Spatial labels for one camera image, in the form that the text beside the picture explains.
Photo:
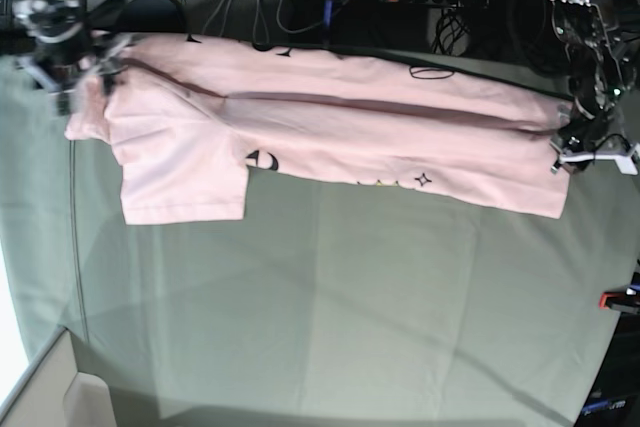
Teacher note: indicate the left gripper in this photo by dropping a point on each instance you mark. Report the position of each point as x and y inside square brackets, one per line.
[585, 139]

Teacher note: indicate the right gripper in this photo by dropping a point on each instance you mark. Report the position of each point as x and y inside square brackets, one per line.
[60, 62]

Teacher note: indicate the pink t-shirt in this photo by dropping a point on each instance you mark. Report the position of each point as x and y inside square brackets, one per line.
[187, 120]

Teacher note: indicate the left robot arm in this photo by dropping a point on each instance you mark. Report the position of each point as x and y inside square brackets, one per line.
[602, 71]

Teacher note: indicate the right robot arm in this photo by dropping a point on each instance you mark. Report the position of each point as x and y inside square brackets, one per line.
[58, 16]

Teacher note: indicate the red black table clamp right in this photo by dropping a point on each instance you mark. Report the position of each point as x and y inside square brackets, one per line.
[624, 300]

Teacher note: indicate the green table cloth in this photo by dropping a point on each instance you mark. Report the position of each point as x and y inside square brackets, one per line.
[326, 305]

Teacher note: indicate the beige cardboard box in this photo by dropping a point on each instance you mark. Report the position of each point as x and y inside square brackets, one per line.
[54, 392]

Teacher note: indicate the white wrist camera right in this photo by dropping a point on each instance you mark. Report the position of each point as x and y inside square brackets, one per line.
[68, 103]

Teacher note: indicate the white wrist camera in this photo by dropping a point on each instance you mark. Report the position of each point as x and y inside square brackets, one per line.
[628, 163]
[68, 103]

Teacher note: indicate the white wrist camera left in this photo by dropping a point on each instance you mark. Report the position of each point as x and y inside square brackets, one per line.
[628, 163]

